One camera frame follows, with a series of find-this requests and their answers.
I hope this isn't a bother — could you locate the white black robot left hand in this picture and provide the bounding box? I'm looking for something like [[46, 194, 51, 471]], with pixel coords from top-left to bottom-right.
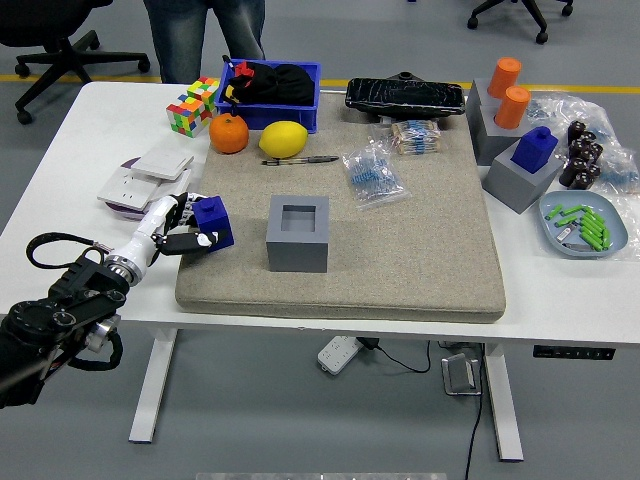
[[124, 192, 224, 264]]

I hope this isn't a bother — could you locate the blue seal block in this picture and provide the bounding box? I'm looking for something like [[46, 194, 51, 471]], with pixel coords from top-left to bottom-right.
[[510, 126, 560, 175], [192, 194, 236, 252]]

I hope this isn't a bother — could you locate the grey square seal holder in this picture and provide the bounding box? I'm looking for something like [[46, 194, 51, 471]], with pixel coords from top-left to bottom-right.
[[481, 142, 564, 215], [265, 194, 331, 274]]

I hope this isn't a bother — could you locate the white socket panel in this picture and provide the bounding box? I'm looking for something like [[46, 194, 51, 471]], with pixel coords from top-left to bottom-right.
[[96, 167, 164, 212]]

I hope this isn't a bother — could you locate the white plate with purple rim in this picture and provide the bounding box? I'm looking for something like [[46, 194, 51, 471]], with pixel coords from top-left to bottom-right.
[[106, 156, 194, 222]]

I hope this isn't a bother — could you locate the colourful puzzle cube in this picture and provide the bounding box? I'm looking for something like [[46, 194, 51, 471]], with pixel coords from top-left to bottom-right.
[[186, 75, 221, 112], [165, 94, 213, 138]]

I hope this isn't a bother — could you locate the orange fruit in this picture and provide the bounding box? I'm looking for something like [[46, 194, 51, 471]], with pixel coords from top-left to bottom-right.
[[208, 112, 250, 154]]

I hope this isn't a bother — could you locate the white table leg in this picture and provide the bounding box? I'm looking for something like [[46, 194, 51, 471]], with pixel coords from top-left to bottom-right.
[[481, 344, 524, 463], [128, 327, 179, 444]]

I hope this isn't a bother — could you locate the yellow lemon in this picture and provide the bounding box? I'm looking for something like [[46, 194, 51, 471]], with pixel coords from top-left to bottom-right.
[[258, 120, 310, 160]]

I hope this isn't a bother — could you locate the black pen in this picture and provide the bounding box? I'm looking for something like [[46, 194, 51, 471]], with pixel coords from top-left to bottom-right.
[[261, 154, 341, 167]]

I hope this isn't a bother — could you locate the blue plastic bin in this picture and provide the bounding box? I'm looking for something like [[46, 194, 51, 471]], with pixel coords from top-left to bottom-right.
[[214, 60, 322, 135]]

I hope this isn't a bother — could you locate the person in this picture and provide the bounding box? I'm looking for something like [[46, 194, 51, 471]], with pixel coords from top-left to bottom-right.
[[143, 0, 267, 85]]

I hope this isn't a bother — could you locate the black cloth bag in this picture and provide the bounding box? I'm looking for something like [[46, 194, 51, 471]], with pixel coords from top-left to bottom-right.
[[221, 55, 317, 106]]

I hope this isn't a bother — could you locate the black office chair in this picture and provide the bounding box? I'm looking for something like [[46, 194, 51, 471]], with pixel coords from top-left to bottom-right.
[[0, 0, 151, 125], [467, 0, 576, 45]]

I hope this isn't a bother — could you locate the white power strip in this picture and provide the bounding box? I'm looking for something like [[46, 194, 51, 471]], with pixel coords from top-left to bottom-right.
[[317, 335, 365, 375]]

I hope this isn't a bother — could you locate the clear bag of blue resistors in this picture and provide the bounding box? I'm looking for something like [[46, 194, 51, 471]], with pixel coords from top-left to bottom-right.
[[341, 142, 413, 211]]

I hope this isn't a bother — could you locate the grey-brown mat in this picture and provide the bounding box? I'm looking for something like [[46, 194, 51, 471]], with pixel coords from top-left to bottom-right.
[[174, 92, 507, 325]]

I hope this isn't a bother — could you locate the beige taped resistor bundle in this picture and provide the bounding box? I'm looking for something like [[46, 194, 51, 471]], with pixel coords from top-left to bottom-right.
[[371, 119, 443, 157]]

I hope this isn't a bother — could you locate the black rear-view mirror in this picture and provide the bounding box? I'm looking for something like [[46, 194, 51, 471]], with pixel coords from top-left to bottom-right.
[[345, 71, 466, 123]]

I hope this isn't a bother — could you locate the silver metal stand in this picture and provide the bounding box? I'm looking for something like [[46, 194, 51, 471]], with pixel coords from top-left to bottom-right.
[[441, 352, 484, 397]]

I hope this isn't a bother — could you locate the grey cylinder holder block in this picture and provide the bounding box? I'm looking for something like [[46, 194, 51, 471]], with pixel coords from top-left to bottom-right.
[[471, 102, 534, 166], [466, 77, 505, 126]]

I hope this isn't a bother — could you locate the orange cylinder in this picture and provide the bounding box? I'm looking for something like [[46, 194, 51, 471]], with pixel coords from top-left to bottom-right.
[[487, 56, 524, 100], [494, 85, 532, 131]]

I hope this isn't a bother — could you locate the blue-grey plate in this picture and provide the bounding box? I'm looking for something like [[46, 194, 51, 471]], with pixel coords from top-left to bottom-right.
[[538, 191, 629, 260]]

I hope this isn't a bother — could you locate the black table control panel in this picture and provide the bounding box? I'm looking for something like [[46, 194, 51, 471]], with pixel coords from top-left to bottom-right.
[[532, 344, 616, 361]]

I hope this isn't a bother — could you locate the clear plastic bags pile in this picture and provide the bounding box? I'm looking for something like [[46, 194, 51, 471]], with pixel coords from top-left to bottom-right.
[[523, 92, 640, 264]]

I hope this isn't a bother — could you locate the white switch panel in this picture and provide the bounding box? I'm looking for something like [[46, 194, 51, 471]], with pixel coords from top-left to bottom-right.
[[130, 144, 195, 182]]

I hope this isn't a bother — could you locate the black plug with cord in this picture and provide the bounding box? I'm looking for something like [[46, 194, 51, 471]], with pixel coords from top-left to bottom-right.
[[358, 338, 432, 374]]

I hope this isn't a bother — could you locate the black floor cable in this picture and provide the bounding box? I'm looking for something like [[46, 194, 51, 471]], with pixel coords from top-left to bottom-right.
[[463, 343, 487, 480]]

